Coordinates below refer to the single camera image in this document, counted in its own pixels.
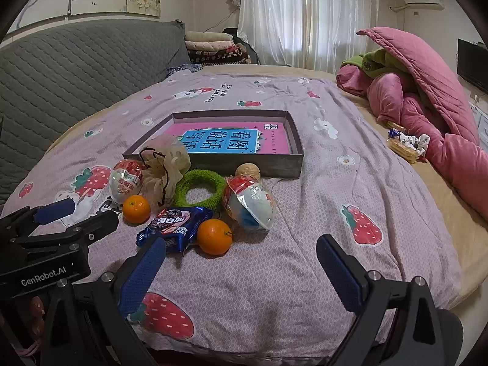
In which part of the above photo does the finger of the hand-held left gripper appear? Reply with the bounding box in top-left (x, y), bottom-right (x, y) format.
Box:
top-left (0, 197), bottom-right (77, 238)
top-left (9, 210), bottom-right (120, 253)

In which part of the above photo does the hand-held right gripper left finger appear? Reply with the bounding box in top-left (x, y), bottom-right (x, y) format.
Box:
top-left (40, 236), bottom-right (168, 366)

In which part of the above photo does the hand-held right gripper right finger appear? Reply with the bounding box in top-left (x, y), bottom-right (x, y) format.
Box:
top-left (316, 234), bottom-right (454, 366)

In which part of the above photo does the orange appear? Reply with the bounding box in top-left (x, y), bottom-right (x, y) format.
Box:
top-left (122, 195), bottom-right (152, 225)
top-left (197, 219), bottom-right (233, 256)

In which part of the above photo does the red toy egg packet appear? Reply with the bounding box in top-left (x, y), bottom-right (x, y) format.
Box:
top-left (109, 160), bottom-right (147, 203)

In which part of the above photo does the blue cookie packet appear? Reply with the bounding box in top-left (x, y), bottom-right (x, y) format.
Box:
top-left (136, 206), bottom-right (214, 257)

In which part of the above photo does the beige mesh drawstring pouch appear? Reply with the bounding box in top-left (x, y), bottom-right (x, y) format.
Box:
top-left (139, 135), bottom-right (192, 206)

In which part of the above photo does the toy egg packet with blue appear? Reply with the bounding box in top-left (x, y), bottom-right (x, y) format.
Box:
top-left (222, 175), bottom-right (276, 231)

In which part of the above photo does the green knitted ring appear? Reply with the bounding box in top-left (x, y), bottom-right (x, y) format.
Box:
top-left (173, 169), bottom-right (227, 211)

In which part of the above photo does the grey shallow cardboard box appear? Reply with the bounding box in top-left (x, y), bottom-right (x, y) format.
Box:
top-left (123, 109), bottom-right (305, 179)

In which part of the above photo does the walnut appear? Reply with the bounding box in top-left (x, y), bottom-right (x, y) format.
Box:
top-left (235, 163), bottom-right (262, 181)

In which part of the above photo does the purple strawberry print blanket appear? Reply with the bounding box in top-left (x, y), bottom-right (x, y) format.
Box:
top-left (0, 69), bottom-right (464, 359)

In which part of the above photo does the grey quilted headboard cover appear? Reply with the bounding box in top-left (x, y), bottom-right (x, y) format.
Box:
top-left (0, 19), bottom-right (191, 206)

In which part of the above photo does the pink book with blue label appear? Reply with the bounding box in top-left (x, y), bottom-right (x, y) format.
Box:
top-left (154, 121), bottom-right (292, 157)

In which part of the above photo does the blue patterned cloth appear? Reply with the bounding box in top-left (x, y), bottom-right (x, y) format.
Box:
top-left (166, 63), bottom-right (203, 79)

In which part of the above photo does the green blanket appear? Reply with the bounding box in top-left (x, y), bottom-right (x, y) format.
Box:
top-left (340, 48), bottom-right (416, 92)

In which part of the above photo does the stack of folded blankets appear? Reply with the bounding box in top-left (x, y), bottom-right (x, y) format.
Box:
top-left (184, 30), bottom-right (252, 65)

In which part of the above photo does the pink quilt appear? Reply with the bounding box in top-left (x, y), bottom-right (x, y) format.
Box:
top-left (335, 27), bottom-right (488, 220)

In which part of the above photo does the dark cloth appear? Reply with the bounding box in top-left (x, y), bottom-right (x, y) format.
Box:
top-left (223, 27), bottom-right (252, 58)

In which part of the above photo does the black television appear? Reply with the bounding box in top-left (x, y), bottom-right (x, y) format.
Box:
top-left (457, 38), bottom-right (488, 96)

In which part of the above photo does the white curtain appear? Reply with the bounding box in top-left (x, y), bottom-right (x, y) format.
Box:
top-left (227, 0), bottom-right (380, 71)

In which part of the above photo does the pink cord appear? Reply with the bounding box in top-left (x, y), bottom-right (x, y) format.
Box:
top-left (15, 339), bottom-right (41, 356)

